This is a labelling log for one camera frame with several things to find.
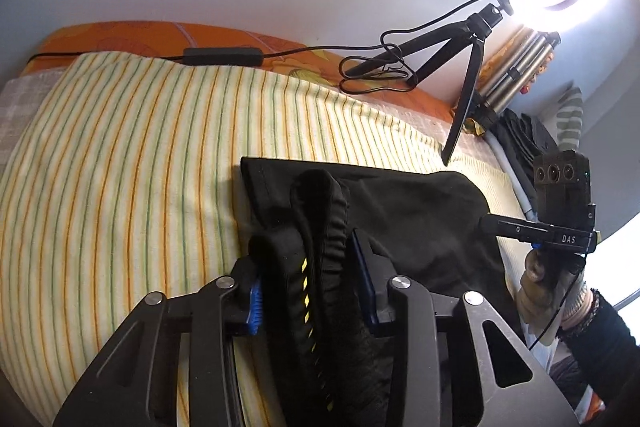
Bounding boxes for black pants yellow stripes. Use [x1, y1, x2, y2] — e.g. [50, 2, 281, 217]
[241, 157, 521, 426]

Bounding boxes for black sleeved right forearm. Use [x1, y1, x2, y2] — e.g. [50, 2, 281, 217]
[559, 289, 639, 426]

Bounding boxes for right hand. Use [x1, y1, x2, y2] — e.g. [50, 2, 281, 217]
[516, 249, 593, 346]

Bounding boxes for stack of folded clothes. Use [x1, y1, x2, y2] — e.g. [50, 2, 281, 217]
[490, 108, 559, 212]

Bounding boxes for green striped pillow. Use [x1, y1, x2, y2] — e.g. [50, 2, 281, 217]
[556, 87, 584, 150]

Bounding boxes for folded silver tripod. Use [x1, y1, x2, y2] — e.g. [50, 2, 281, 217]
[470, 29, 561, 135]

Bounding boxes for orange patterned cloth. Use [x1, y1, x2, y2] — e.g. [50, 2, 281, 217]
[451, 27, 549, 135]

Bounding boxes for small black tripod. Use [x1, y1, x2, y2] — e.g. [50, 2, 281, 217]
[338, 0, 513, 166]

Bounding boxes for yellow striped bed blanket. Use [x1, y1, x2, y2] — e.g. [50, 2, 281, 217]
[0, 51, 526, 427]

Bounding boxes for checkered grey bed sheet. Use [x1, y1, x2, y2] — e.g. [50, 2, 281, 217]
[0, 67, 64, 171]

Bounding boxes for orange bed sheet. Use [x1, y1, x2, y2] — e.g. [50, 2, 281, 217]
[22, 19, 457, 126]

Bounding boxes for black camera box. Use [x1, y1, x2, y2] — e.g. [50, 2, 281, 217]
[533, 150, 594, 231]

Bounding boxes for black light cable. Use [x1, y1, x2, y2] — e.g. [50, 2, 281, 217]
[27, 0, 511, 96]

